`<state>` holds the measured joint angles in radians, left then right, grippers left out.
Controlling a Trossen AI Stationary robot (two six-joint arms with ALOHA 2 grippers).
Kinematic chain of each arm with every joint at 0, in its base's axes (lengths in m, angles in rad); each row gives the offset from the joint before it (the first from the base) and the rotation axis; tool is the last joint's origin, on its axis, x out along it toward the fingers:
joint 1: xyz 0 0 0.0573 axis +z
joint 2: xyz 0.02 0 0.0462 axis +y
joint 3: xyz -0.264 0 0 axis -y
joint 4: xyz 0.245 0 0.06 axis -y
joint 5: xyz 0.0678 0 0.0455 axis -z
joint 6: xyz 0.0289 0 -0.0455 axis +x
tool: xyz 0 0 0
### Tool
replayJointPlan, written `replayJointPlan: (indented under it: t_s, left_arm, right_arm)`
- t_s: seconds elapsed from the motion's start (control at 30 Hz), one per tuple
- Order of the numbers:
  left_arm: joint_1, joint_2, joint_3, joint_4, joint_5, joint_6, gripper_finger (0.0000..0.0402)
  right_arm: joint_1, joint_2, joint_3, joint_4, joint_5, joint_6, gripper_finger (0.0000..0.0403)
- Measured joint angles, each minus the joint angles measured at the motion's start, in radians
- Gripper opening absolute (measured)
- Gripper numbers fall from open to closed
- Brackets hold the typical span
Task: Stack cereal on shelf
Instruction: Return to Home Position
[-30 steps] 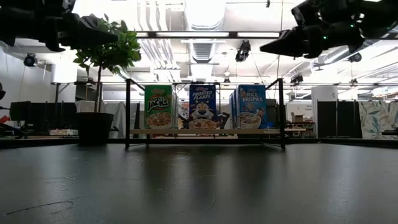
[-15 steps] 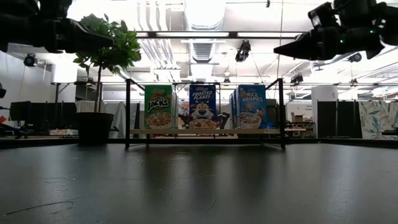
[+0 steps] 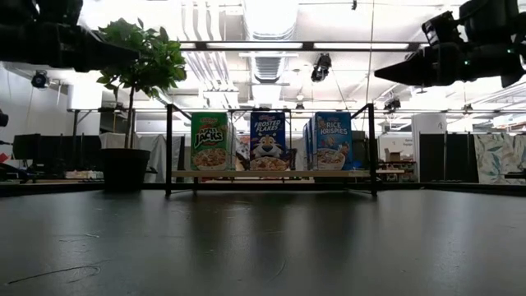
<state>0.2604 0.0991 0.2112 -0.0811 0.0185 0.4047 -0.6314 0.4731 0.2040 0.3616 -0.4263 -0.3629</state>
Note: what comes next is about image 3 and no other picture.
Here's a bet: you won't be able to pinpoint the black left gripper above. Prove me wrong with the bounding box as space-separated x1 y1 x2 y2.
24 23 140 72

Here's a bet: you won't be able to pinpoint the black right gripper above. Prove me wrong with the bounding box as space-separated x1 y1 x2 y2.
373 40 501 87

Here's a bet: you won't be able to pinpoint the Apple Jacks cereal box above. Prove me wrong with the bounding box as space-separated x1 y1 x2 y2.
190 112 237 172

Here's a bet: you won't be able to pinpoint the Frosted Flakes cereal box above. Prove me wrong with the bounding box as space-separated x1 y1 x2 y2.
249 111 288 172

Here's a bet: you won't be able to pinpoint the wooden shelf board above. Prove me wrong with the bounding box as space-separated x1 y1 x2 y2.
171 169 371 179

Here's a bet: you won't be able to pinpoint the green leafy potted tree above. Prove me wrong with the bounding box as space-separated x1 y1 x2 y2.
96 18 188 150

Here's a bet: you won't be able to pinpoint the brown cardboard box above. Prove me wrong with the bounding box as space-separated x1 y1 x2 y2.
384 148 406 164

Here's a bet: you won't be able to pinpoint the black partition panels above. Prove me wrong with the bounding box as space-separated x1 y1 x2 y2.
418 133 480 184

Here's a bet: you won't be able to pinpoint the black cabinet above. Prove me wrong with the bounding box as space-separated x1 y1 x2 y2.
352 130 369 170

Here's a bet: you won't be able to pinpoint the black monitors and desk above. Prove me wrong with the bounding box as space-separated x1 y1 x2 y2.
11 133 103 178

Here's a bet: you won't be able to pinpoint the black plant pot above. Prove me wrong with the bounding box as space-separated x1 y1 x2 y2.
100 148 151 193

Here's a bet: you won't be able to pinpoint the floral patterned cloth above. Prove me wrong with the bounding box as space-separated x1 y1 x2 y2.
473 133 526 185

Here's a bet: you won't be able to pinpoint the ceiling air vent grille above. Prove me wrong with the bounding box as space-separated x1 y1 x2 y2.
254 57 281 83

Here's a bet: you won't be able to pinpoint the white wall unit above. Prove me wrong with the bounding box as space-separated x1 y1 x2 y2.
67 84 104 110

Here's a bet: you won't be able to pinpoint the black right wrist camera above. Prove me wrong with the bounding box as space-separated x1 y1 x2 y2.
421 10 464 46

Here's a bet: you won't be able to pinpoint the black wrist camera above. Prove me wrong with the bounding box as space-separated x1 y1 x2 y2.
421 10 464 46
35 0 84 25

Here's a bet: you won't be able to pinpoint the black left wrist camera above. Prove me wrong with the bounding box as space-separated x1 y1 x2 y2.
35 0 84 25

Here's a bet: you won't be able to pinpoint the round black wall device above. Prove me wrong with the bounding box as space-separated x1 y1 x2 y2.
30 69 51 90

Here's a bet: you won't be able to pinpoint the black overhead camera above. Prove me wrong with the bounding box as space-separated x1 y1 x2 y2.
311 53 332 83

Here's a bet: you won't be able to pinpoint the black metal shelf frame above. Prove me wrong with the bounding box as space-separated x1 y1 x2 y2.
165 103 378 197

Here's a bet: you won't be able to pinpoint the black overhead frame bar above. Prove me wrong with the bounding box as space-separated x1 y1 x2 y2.
176 40 428 53

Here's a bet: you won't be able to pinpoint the black table edge rail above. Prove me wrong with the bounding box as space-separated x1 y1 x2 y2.
0 182 526 197

